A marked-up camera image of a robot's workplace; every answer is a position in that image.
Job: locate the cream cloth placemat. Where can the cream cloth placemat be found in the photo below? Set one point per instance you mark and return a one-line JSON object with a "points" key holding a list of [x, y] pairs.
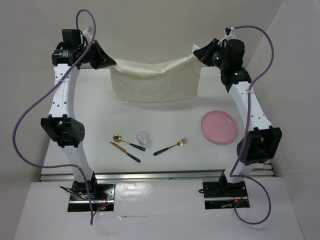
{"points": [[154, 83]]}

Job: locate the pink plate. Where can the pink plate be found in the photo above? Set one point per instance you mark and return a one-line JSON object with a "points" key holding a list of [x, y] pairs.
{"points": [[219, 127]]}

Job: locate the right aluminium rail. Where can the right aluminium rail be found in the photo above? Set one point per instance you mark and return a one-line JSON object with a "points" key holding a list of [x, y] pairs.
{"points": [[267, 165]]}

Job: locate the clear glass cup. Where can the clear glass cup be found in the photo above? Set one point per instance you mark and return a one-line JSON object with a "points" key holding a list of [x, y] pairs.
{"points": [[144, 139]]}

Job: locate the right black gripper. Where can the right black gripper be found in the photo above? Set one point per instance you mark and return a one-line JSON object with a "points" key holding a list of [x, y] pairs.
{"points": [[204, 54]]}

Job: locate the gold spoon green handle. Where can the gold spoon green handle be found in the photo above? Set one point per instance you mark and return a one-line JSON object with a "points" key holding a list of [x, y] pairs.
{"points": [[118, 138]]}

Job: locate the aluminium rail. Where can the aluminium rail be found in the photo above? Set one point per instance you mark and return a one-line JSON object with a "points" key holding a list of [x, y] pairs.
{"points": [[267, 165], [263, 172]]}

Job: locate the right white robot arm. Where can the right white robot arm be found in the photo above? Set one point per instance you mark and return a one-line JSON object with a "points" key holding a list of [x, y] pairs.
{"points": [[261, 139]]}

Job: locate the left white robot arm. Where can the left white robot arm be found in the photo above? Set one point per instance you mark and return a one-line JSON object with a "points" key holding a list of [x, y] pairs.
{"points": [[77, 48]]}

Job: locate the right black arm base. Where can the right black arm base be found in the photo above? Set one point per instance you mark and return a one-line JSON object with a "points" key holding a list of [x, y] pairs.
{"points": [[215, 197]]}

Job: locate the front aluminium rail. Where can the front aluminium rail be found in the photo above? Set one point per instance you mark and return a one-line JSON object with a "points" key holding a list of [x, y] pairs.
{"points": [[263, 172]]}

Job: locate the gold fork green handle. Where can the gold fork green handle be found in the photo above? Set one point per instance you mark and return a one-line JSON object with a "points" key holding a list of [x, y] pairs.
{"points": [[179, 143]]}

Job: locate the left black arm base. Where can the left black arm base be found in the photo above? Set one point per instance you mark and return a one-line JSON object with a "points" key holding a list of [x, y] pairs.
{"points": [[103, 199]]}

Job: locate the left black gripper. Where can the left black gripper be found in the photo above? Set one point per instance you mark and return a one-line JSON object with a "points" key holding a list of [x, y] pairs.
{"points": [[102, 60]]}

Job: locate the gold knife green handle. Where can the gold knife green handle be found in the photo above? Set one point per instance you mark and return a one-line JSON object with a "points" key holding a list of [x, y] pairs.
{"points": [[124, 151]]}

